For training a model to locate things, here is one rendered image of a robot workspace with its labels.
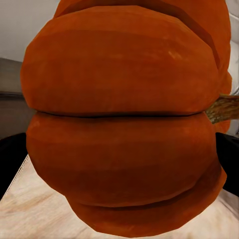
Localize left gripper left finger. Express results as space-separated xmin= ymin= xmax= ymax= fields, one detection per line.
xmin=0 ymin=133 xmax=28 ymax=200

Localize pumpkin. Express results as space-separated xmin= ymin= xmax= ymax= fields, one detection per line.
xmin=20 ymin=0 xmax=239 ymax=239

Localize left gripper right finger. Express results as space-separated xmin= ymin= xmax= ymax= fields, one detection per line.
xmin=216 ymin=132 xmax=239 ymax=193

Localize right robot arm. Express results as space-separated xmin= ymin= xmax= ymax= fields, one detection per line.
xmin=223 ymin=176 xmax=239 ymax=197

